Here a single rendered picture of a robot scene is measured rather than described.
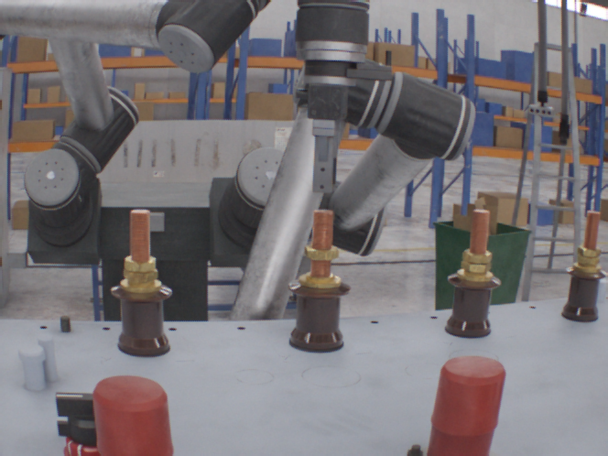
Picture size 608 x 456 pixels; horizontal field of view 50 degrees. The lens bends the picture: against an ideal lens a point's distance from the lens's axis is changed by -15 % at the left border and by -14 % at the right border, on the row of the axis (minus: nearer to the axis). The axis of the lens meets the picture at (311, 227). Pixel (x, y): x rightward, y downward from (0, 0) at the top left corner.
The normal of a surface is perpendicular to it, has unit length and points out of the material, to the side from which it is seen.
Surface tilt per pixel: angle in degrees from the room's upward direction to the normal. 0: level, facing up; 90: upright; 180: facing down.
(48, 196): 66
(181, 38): 130
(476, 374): 3
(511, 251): 94
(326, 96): 90
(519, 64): 90
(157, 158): 90
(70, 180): 62
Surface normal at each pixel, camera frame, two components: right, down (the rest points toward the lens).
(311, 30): -0.59, 0.12
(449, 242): -0.83, 0.13
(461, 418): -0.34, 0.15
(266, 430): 0.05, -0.98
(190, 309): 0.21, 0.19
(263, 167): 0.21, -0.33
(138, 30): -0.56, 0.42
